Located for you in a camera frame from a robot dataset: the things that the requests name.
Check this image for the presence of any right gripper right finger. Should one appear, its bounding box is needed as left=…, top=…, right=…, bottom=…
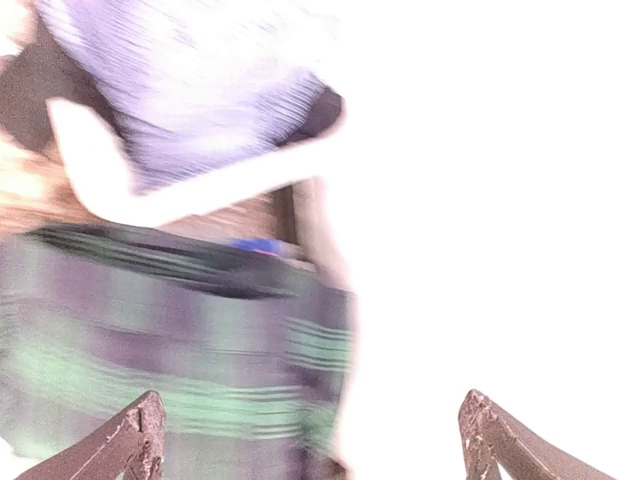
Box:
left=458, top=389, right=611, bottom=480

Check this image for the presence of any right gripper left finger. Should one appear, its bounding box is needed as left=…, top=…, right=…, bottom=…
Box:
left=18, top=390, right=166, bottom=480

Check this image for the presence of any dark green plaid garment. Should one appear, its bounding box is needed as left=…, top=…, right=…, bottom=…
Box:
left=1, top=224, right=352, bottom=479

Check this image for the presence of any blue printed t-shirt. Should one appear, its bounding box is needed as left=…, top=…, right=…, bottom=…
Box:
left=229, top=238, right=287, bottom=257

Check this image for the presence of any blue checkered shirt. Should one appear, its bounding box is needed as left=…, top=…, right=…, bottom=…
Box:
left=36, top=1, right=342, bottom=192

